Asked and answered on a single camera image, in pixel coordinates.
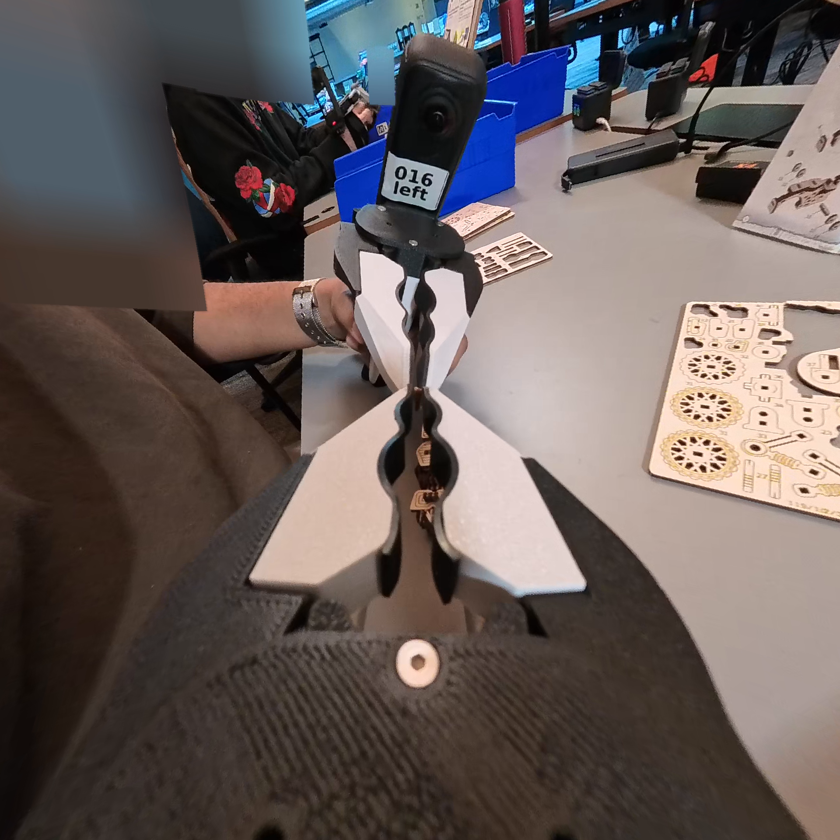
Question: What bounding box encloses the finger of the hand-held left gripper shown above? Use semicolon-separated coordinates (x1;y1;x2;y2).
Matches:
410;266;472;391
353;251;421;391

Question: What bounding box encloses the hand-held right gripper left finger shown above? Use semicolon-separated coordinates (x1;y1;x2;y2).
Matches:
248;386;421;631

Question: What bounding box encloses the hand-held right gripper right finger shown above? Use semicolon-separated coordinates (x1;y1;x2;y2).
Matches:
420;386;588;631

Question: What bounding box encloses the wooden puzzle piece strip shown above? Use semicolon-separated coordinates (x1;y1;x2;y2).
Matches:
403;308;448;534

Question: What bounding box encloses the grey desk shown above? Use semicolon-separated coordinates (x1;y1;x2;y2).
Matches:
301;84;840;840

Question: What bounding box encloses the person's left hand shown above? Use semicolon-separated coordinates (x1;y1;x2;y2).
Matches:
325;279;471;385

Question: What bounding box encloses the blue plastic bin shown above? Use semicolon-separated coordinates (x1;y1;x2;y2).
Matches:
333;100;518;224
486;46;571;135

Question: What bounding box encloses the silver mesh wristwatch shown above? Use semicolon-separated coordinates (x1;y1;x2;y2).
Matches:
292;277;347;347

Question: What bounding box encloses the small wooden puzzle sheet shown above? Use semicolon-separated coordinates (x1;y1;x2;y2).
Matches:
471;232;553;284

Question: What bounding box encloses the flat wooden puzzle sheet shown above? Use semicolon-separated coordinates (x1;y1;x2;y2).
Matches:
440;203;516;238

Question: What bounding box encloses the printed display board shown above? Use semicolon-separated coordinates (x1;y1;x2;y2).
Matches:
446;0;487;47

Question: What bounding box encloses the red bottle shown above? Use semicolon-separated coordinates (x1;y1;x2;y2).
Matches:
499;0;529;65

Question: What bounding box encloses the small black charger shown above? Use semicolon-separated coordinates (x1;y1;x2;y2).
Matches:
572;82;614;132

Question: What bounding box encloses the long black device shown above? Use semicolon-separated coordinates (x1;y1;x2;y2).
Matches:
561;128;680;193

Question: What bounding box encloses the large wooden puzzle sheet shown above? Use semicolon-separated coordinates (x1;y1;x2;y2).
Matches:
648;300;840;522

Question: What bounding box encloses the person's brown shirt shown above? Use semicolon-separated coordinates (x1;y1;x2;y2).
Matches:
0;305;309;840

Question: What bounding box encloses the small black box red label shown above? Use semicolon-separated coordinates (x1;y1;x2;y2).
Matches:
696;159;772;204

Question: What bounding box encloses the black tablet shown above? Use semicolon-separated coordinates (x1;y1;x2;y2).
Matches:
676;101;805;148

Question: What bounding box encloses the round wooden puzzle piece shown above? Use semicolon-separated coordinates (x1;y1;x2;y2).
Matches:
796;346;840;398

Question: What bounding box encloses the puzzle instruction booklet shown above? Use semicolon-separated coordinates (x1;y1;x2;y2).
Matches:
731;66;840;255

